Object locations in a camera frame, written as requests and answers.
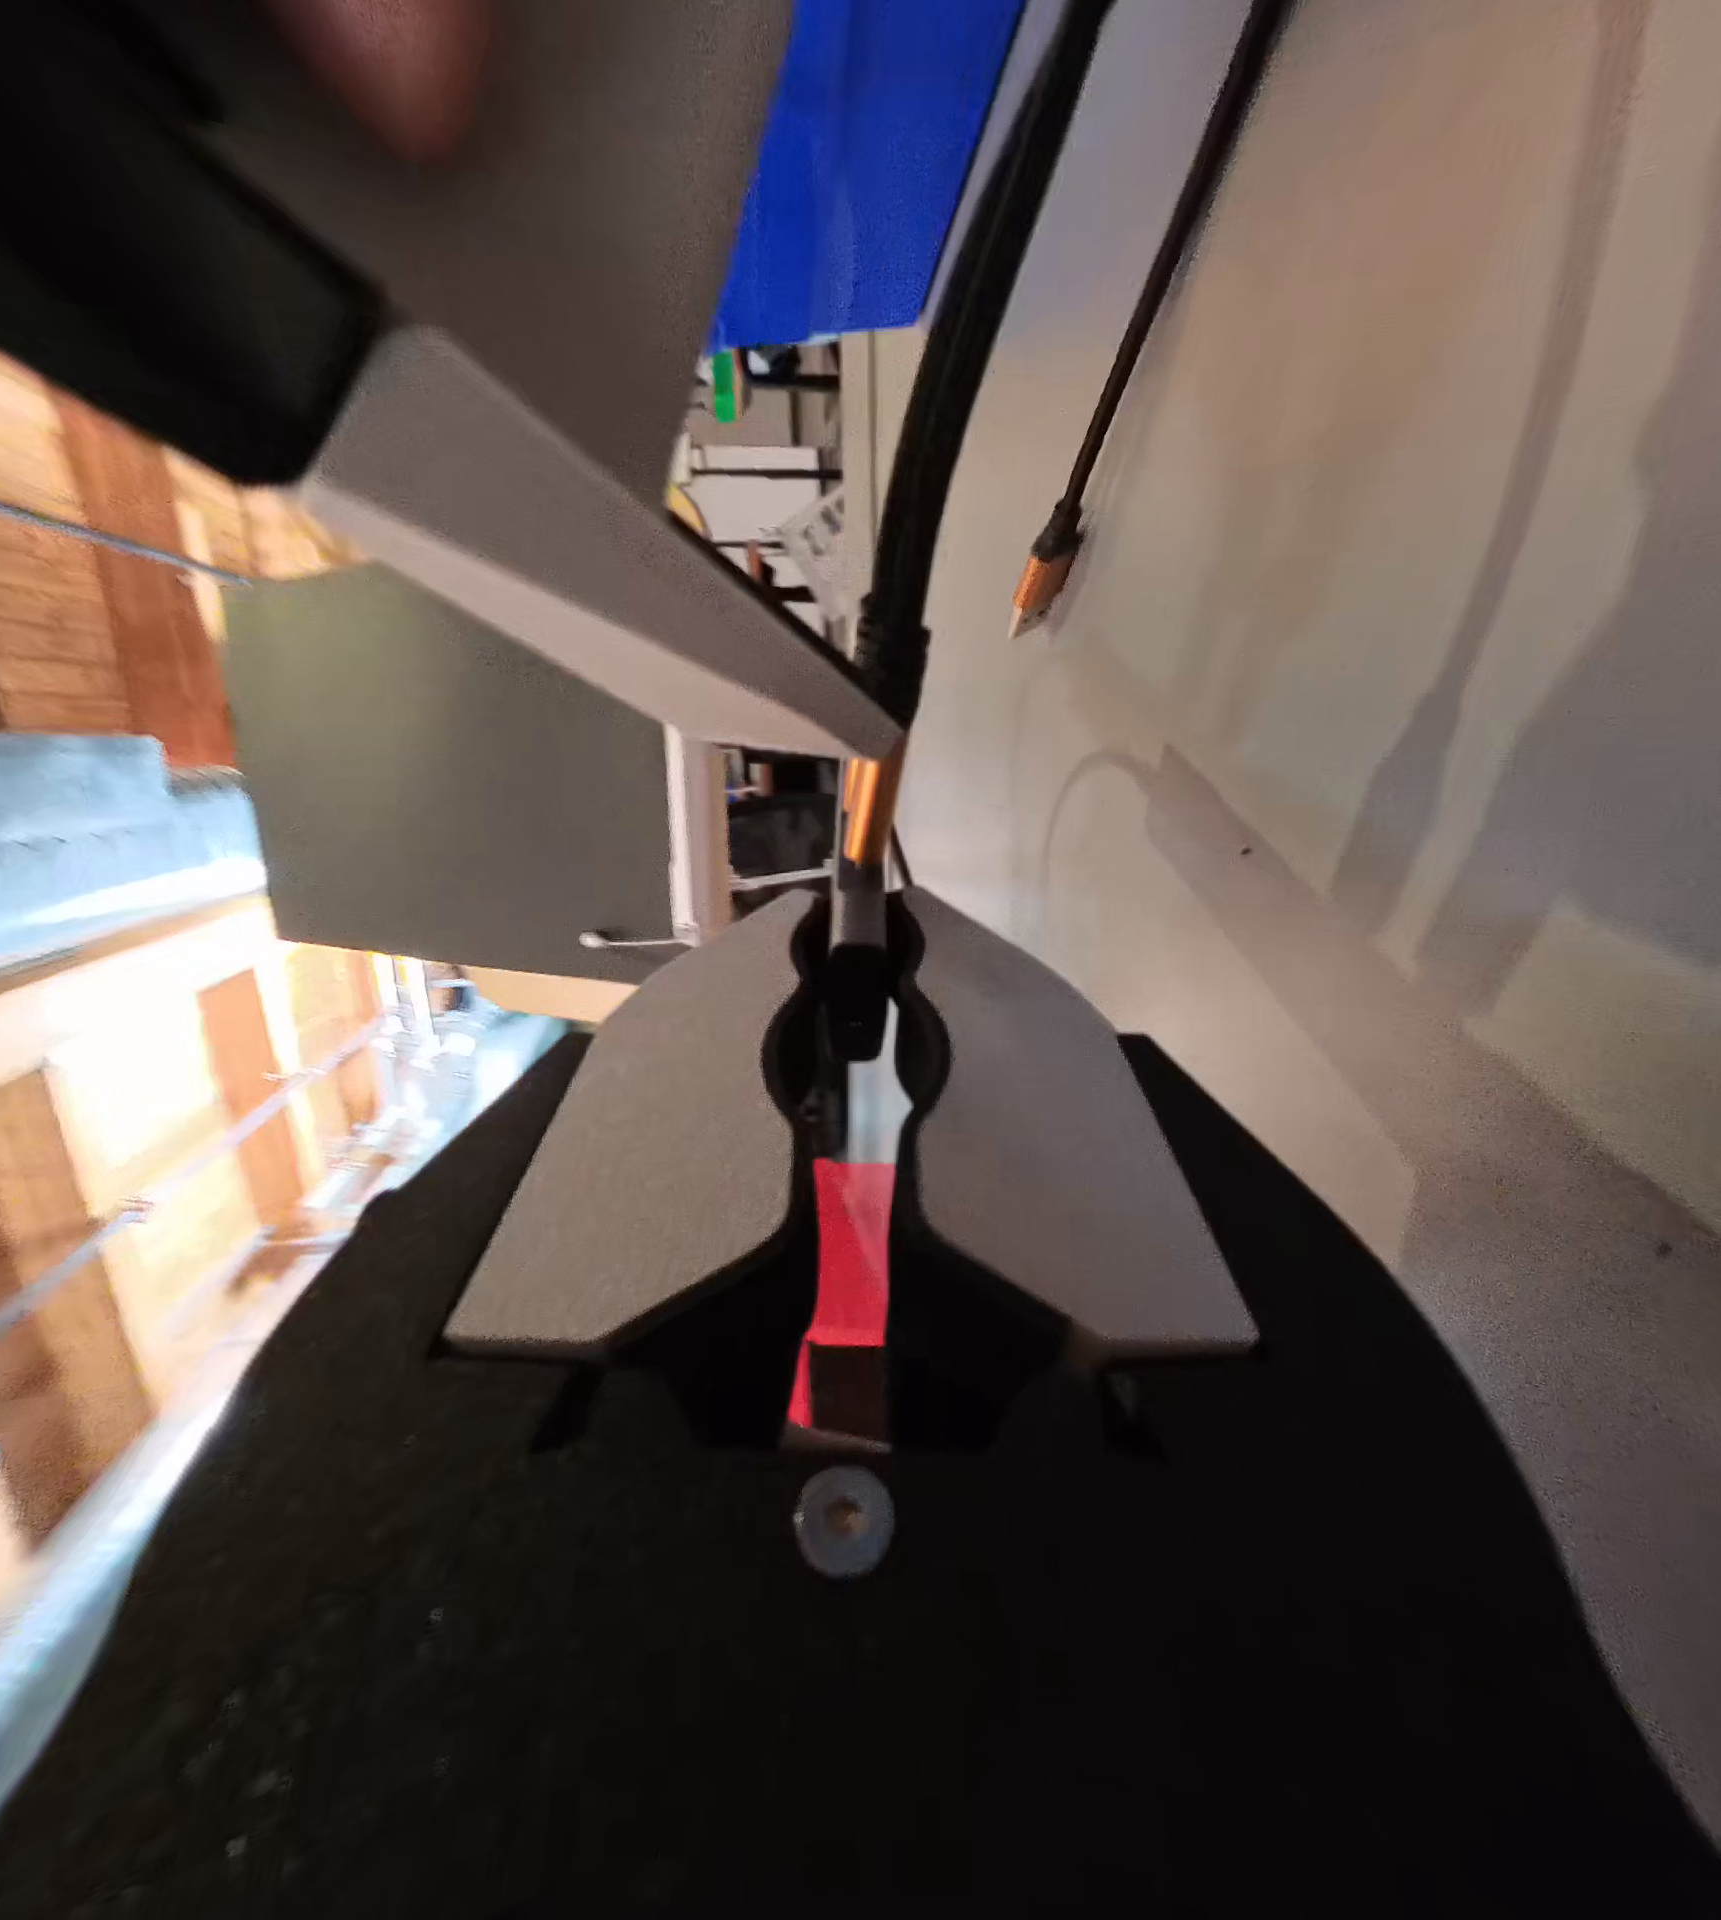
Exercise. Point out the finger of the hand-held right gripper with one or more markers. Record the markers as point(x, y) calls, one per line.
point(574, 451)

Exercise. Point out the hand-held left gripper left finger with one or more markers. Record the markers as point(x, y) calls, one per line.
point(651, 1171)

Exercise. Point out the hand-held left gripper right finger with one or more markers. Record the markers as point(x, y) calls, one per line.
point(1054, 1171)

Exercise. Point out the red plastic bin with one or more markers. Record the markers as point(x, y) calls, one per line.
point(853, 1244)

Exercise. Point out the dark grey USB adapter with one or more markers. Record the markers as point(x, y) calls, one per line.
point(861, 990)

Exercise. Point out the blue plastic bin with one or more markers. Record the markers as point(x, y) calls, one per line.
point(861, 181)

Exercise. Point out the grey desk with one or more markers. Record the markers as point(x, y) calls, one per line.
point(1400, 751)

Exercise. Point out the white board bracket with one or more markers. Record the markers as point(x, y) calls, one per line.
point(694, 841)

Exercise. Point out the silver ventilation duct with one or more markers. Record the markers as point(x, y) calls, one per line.
point(50, 854)

